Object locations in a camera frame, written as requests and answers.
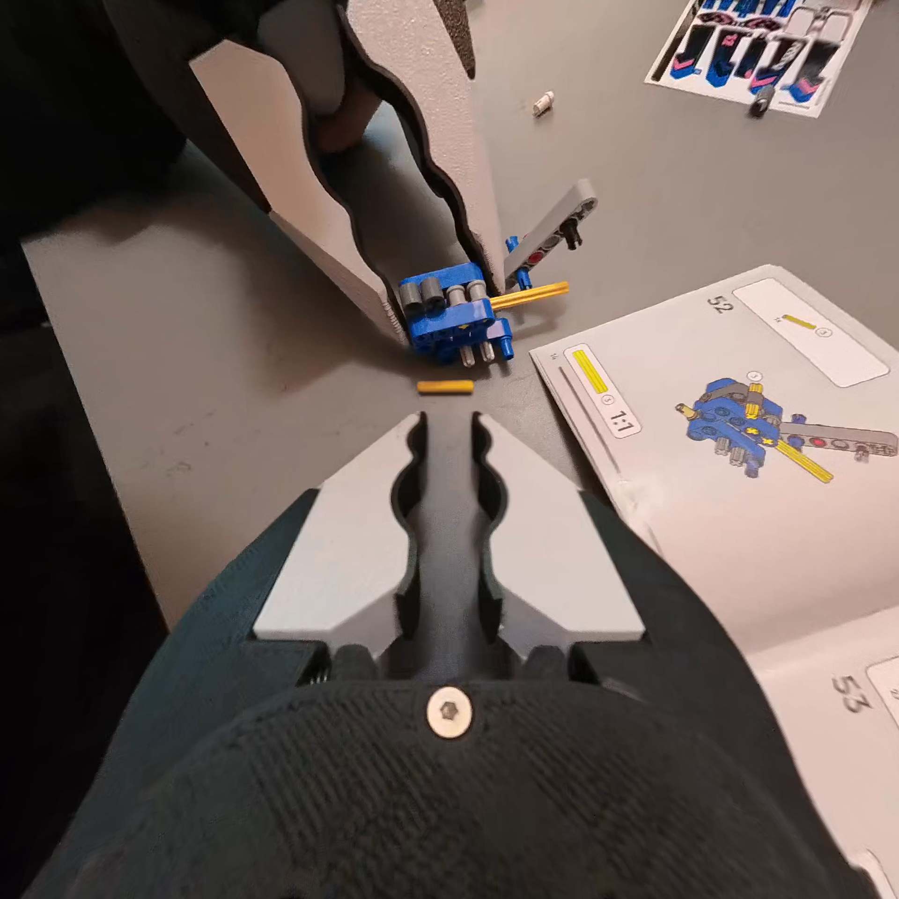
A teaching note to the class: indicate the short yellow lego axle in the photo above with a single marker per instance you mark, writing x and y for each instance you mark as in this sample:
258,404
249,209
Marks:
446,387

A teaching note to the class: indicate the blue grey lego sub-assembly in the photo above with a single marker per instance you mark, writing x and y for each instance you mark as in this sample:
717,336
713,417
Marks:
449,316

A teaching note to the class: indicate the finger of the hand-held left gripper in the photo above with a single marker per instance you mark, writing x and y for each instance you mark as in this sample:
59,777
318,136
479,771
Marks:
442,105
281,154

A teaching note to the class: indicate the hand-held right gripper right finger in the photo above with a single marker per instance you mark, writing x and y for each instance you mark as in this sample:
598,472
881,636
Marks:
562,562

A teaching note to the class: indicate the small dark lego pin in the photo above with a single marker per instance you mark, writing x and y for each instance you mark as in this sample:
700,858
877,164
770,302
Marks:
763,102

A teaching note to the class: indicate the lego instruction booklet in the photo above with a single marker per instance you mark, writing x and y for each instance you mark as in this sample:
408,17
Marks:
737,548

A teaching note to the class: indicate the lego sticker sheet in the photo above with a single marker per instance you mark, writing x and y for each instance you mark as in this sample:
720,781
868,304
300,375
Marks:
758,49

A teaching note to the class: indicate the small white lego pin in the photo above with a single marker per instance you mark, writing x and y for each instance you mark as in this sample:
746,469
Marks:
544,103

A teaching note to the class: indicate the person's left hand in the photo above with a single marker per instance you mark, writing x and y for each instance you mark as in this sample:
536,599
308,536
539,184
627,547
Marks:
348,119

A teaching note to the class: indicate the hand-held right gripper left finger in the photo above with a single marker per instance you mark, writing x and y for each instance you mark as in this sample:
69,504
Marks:
337,562

